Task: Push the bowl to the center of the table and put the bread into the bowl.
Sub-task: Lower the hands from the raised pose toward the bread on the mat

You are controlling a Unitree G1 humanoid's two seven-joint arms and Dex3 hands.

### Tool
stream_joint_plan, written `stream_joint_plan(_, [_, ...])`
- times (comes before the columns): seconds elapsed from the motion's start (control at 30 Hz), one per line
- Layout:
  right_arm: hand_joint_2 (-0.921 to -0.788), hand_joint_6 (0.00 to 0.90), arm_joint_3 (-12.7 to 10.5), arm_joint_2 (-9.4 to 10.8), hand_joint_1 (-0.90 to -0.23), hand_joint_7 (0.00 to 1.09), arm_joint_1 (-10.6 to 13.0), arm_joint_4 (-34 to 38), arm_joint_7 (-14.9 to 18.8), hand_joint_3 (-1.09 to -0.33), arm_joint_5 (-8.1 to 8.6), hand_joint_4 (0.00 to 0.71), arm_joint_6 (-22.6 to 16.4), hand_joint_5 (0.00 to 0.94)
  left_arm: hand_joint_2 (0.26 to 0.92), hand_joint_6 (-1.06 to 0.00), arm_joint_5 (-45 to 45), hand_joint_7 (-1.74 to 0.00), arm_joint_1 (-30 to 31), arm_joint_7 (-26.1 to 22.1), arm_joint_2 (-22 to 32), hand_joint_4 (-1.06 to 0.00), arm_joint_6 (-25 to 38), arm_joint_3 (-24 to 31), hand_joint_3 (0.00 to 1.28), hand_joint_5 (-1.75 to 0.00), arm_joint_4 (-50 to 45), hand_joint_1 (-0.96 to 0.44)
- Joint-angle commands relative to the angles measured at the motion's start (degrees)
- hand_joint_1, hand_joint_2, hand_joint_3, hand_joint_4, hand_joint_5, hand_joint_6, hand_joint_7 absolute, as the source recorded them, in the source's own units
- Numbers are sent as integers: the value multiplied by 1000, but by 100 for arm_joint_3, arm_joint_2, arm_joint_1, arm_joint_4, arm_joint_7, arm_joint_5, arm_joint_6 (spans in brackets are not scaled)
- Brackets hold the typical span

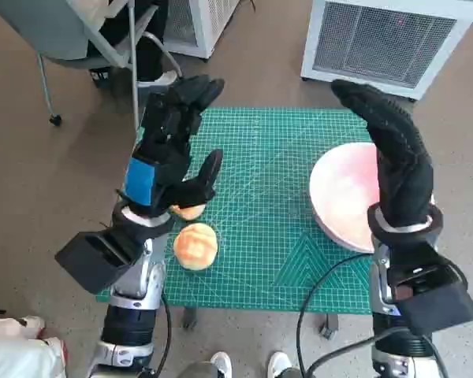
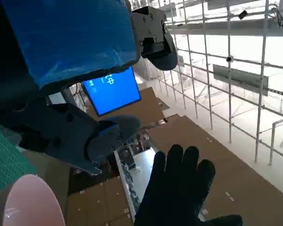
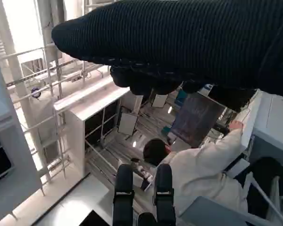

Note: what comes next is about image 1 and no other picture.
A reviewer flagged table caster leg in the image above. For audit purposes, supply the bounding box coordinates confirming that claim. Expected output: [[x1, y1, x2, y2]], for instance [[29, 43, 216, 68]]
[[318, 313, 340, 339], [183, 306, 199, 330]]

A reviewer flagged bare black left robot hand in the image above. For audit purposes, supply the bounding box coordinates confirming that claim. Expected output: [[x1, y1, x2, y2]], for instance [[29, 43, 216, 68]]
[[116, 74, 226, 220]]

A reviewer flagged green cutting mat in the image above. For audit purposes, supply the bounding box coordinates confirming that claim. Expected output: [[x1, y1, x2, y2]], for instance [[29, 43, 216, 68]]
[[96, 106, 383, 314]]

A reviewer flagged round toy bread bun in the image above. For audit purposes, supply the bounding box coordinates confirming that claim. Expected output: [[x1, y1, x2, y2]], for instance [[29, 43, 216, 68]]
[[173, 222, 222, 272]]

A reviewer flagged large white mesh cabinet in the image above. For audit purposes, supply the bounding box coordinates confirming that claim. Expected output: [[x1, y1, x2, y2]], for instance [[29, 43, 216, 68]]
[[300, 0, 473, 102]]

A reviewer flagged small white mesh cabinet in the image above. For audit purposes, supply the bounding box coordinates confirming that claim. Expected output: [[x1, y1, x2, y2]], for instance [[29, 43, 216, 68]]
[[163, 0, 241, 60]]

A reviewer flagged seated person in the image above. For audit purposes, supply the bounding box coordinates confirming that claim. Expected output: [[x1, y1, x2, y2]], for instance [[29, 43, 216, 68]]
[[87, 0, 181, 90]]

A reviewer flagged grey office chair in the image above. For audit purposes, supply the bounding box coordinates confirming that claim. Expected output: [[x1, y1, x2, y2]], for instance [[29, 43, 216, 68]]
[[0, 0, 184, 128]]

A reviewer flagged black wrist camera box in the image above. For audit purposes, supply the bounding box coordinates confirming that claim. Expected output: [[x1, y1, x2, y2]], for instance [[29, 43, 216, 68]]
[[389, 239, 473, 335], [54, 230, 137, 295]]

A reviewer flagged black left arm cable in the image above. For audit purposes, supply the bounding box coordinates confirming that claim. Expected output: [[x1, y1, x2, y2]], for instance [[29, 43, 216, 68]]
[[155, 293, 173, 378]]

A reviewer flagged white shoe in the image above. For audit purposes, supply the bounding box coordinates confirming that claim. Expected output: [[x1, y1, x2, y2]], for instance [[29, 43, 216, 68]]
[[267, 351, 292, 378], [209, 351, 233, 378]]

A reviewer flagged person in white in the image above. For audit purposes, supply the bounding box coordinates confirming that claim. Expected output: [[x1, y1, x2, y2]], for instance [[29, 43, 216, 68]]
[[0, 314, 70, 378]]

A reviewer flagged grey metal pole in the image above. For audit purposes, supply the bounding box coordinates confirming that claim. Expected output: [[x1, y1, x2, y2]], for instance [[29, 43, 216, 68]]
[[126, 0, 141, 133]]

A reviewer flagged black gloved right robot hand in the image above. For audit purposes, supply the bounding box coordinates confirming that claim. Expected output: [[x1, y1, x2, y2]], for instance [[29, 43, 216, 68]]
[[330, 79, 437, 230]]

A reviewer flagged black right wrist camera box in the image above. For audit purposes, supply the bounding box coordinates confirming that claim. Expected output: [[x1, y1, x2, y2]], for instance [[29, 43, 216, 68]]
[[389, 239, 473, 335]]

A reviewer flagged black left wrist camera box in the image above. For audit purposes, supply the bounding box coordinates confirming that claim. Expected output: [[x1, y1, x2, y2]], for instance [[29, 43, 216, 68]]
[[54, 230, 137, 295]]

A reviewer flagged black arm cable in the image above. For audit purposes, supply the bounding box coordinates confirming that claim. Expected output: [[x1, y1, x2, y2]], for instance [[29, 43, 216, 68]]
[[155, 293, 173, 378], [296, 251, 375, 378], [305, 328, 450, 378]]

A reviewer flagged pink bowl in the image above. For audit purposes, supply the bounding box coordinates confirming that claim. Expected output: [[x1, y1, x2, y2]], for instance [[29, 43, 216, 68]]
[[309, 142, 438, 254]]

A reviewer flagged long split toy bread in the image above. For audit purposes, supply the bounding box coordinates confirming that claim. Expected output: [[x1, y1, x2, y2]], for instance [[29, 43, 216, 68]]
[[171, 202, 205, 221]]

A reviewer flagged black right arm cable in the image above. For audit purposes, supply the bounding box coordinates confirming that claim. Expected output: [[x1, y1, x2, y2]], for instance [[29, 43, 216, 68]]
[[305, 328, 450, 378], [296, 251, 375, 378]]

